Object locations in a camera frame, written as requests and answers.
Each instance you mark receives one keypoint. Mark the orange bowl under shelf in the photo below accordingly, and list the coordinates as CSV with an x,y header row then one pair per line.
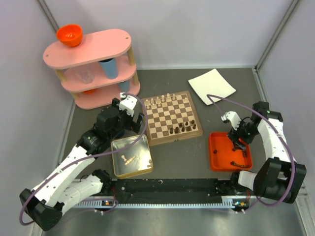
x,y
89,91

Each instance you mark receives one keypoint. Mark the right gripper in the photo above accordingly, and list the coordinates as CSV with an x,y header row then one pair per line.
x,y
234,135

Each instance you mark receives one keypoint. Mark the clear drinking glass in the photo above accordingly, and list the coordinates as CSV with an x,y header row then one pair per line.
x,y
85,73

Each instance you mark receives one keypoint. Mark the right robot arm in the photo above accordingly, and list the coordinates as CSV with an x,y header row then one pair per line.
x,y
280,177

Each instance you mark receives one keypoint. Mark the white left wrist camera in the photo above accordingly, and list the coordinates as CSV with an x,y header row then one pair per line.
x,y
127,104

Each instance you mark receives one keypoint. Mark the orange plastic tray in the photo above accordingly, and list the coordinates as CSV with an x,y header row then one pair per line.
x,y
225,156

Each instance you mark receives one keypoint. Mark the white square plate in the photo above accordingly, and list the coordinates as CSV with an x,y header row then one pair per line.
x,y
213,83

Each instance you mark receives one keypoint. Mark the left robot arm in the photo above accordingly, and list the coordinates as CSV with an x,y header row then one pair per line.
x,y
48,202

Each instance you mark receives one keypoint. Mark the wooden chess board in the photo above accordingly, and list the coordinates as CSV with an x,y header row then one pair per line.
x,y
163,115

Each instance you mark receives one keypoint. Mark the white king chess piece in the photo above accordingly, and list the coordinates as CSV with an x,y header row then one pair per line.
x,y
168,98

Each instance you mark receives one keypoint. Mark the orange bowl on shelf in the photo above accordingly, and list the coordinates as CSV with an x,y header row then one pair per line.
x,y
70,35

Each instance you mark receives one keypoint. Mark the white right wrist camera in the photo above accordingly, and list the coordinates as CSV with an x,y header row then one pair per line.
x,y
232,118

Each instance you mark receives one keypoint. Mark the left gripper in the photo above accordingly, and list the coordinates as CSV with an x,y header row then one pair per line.
x,y
132,125

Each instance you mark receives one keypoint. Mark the white cable duct strip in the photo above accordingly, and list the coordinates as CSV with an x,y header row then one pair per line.
x,y
223,203

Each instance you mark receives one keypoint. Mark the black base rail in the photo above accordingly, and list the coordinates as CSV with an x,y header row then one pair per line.
x,y
173,191

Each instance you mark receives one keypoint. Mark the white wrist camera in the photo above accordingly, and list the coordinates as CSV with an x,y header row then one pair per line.
x,y
232,118
127,104

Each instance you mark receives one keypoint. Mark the small blue cup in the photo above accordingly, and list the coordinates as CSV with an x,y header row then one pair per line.
x,y
124,86

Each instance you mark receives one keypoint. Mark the light piece lying in tin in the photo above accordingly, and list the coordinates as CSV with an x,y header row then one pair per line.
x,y
130,160

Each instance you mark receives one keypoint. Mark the square metal tin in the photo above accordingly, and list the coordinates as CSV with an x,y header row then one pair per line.
x,y
140,149

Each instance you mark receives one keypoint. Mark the tall blue cup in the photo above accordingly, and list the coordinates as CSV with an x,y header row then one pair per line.
x,y
109,66

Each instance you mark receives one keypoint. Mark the pink three-tier shelf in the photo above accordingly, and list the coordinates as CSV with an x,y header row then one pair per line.
x,y
97,46

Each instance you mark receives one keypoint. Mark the dark piece in tin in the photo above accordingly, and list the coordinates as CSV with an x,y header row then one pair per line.
x,y
150,164

